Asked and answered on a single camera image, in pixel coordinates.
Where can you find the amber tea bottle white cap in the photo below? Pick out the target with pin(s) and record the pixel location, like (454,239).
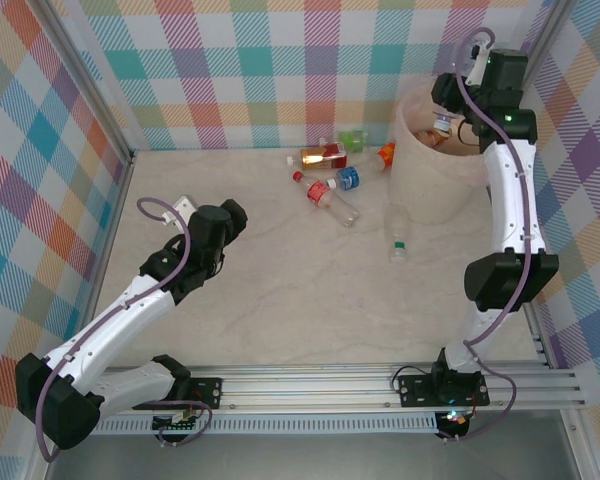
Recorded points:
(320,156)

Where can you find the clear bottle green cap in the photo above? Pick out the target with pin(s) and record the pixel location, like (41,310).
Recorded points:
(398,246)

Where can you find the blue label bottle white cap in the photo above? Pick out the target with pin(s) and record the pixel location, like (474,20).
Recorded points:
(348,178)

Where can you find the aluminium frame post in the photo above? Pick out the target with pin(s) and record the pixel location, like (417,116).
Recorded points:
(550,25)
(577,450)
(37,467)
(87,82)

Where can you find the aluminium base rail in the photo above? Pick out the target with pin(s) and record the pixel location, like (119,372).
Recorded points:
(305,387)

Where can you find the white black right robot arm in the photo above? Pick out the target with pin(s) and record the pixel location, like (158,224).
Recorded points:
(510,200)

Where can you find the slim bottle orange label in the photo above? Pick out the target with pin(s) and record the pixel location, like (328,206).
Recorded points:
(387,153)

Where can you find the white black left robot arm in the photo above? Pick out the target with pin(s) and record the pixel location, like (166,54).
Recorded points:
(120,320)

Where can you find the red label red cap bottle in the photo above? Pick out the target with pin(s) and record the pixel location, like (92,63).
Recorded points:
(318,193)

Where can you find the aluminium side rail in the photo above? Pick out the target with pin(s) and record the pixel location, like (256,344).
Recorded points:
(111,235)
(540,340)

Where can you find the green label clear bottle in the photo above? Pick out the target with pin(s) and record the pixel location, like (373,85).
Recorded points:
(354,140)

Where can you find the beige cylindrical bin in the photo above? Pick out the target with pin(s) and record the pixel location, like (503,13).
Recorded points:
(420,185)

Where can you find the small control circuit board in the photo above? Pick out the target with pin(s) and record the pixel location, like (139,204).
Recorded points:
(454,419)
(175,427)

